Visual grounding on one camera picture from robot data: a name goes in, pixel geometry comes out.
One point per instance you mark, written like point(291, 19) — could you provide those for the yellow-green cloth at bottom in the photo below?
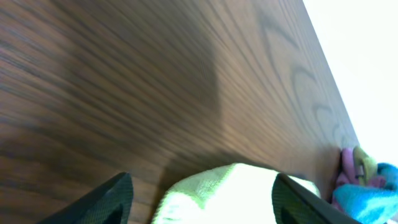
point(365, 166)

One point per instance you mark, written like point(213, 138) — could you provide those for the green microfiber cloth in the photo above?
point(236, 193)

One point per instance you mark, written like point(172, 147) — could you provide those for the purple microfiber cloth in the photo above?
point(346, 168)

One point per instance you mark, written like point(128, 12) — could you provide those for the blue microfiber cloth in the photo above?
point(373, 203)

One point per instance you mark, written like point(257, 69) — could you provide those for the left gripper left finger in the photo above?
point(109, 203)

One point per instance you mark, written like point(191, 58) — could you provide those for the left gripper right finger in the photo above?
point(294, 204)

